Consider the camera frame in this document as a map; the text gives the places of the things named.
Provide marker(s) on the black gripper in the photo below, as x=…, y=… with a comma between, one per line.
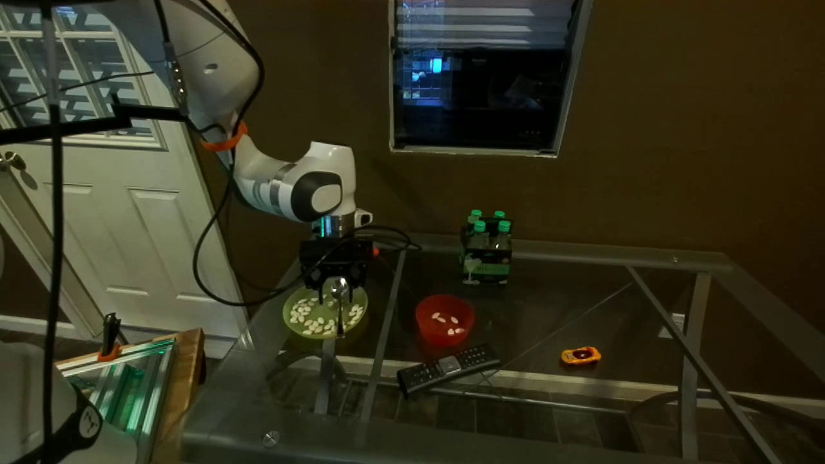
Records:
x=332, y=258

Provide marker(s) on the silver metal spoon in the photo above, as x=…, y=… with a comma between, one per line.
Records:
x=341, y=313

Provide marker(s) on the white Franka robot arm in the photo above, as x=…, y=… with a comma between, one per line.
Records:
x=292, y=188

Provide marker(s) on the white seeds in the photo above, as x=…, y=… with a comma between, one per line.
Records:
x=314, y=322

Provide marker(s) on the green round plate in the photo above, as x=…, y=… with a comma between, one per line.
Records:
x=305, y=320

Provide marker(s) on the red plastic bowl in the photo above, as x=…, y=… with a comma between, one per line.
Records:
x=445, y=325

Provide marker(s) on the wooden framed glass panel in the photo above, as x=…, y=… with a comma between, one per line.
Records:
x=185, y=387

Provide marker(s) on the small black orange tripod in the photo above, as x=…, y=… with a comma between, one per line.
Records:
x=110, y=337

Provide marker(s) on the white-framed window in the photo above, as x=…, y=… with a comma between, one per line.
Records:
x=481, y=105

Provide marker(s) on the white domed device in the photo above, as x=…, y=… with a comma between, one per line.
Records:
x=21, y=402

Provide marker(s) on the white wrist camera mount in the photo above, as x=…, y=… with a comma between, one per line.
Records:
x=365, y=218

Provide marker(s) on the grey metal table frame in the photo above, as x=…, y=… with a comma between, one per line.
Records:
x=551, y=249

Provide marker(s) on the black camera boom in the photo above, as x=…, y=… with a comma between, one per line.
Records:
x=86, y=128

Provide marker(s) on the white wall outlet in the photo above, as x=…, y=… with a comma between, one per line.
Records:
x=673, y=325

